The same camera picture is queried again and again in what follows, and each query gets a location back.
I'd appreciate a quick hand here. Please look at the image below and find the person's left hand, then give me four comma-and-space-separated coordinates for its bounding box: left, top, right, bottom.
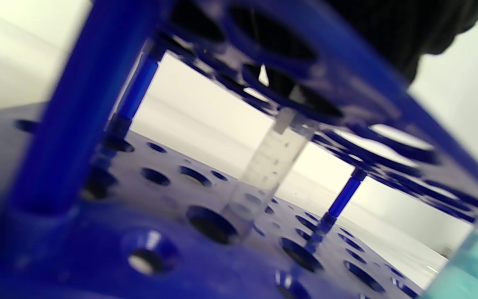
168, 0, 478, 83

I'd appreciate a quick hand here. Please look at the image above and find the clear test tube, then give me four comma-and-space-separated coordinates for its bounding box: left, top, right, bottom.
220, 108, 318, 241

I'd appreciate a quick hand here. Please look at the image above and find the test tube with blue liquid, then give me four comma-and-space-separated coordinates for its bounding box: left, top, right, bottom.
419, 216, 478, 299

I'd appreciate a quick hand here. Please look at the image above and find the blue test tube rack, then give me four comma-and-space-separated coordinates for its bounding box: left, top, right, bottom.
0, 0, 478, 299

